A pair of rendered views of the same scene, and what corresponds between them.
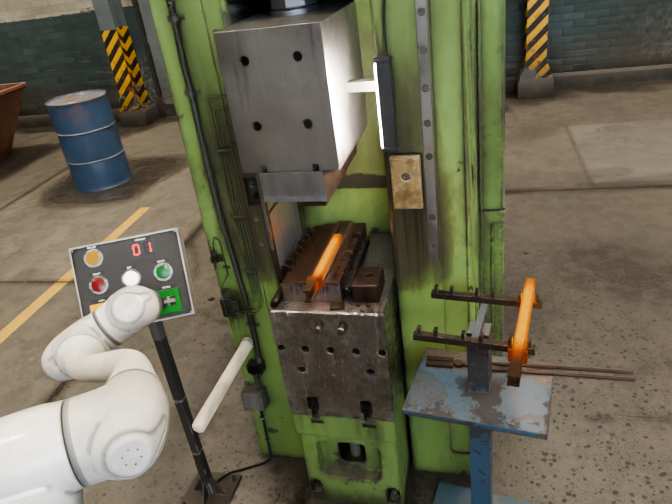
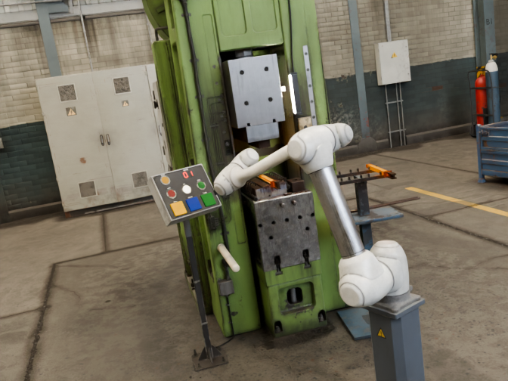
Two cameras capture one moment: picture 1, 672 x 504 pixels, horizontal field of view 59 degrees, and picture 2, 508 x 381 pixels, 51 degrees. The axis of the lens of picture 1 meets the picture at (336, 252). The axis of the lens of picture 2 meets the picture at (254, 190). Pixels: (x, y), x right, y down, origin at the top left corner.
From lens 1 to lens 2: 2.16 m
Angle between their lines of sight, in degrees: 33
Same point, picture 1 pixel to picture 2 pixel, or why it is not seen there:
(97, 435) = (339, 126)
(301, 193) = (267, 134)
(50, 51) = not seen: outside the picture
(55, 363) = (227, 181)
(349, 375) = (296, 233)
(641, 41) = not seen: hidden behind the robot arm
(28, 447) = (323, 129)
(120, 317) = (252, 157)
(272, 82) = (255, 81)
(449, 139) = (320, 108)
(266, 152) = (250, 116)
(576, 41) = not seen: hidden behind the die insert
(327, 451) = (280, 301)
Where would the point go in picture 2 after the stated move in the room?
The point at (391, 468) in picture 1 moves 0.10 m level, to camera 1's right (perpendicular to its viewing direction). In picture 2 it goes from (320, 295) to (332, 289)
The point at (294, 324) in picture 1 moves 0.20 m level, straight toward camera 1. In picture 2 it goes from (267, 208) to (289, 211)
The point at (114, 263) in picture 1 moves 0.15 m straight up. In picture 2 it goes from (176, 182) to (171, 156)
